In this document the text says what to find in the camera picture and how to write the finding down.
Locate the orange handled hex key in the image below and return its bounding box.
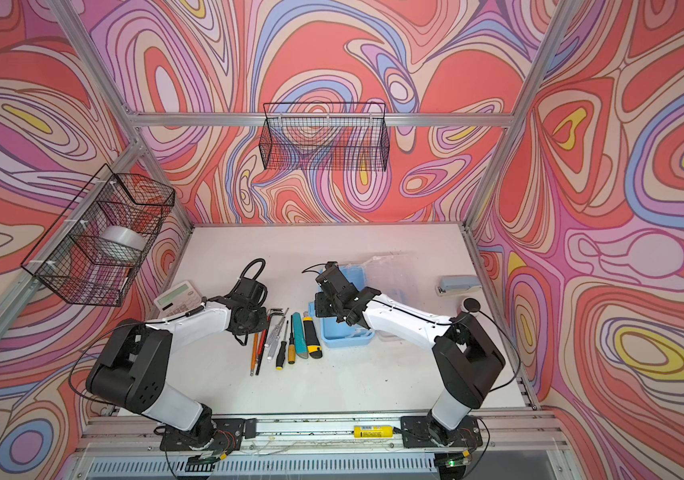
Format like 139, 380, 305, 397
250, 332, 261, 376

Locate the small silver screwdriver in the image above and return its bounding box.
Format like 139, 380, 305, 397
264, 315, 286, 360

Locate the yellow handled screwdriver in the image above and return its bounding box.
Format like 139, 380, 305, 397
288, 326, 296, 365

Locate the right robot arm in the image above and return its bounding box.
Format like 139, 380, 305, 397
315, 261, 506, 446

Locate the black wire basket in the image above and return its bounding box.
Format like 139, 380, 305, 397
21, 165, 176, 307
259, 100, 390, 172

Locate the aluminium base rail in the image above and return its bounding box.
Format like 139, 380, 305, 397
76, 409, 570, 455

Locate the teal utility knife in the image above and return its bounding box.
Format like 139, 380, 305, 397
292, 312, 309, 360

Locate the pink tape roll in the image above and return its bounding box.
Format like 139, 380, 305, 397
462, 297, 482, 313

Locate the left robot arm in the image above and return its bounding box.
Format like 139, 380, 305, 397
86, 277, 268, 450

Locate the black wire basket back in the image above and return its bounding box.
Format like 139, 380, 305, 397
259, 100, 390, 172

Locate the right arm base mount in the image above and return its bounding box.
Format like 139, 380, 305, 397
399, 415, 483, 451

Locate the white pink calculator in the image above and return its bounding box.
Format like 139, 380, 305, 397
153, 281, 202, 317

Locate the yellow black utility knife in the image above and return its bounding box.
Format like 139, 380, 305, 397
302, 312, 323, 359

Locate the grey stapler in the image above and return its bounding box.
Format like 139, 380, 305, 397
436, 275, 482, 296

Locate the black yellow screwdriver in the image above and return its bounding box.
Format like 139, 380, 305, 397
275, 320, 290, 370

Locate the black wire basket left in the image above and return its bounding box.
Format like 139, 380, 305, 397
21, 165, 176, 307

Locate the blue plastic tool box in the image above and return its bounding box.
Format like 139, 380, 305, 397
302, 261, 432, 346

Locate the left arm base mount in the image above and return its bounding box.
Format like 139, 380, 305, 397
160, 417, 257, 453

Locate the red handled hex key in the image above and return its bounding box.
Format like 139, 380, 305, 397
255, 327, 270, 376

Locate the silver duct tape roll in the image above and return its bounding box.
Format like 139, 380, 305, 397
97, 225, 147, 266

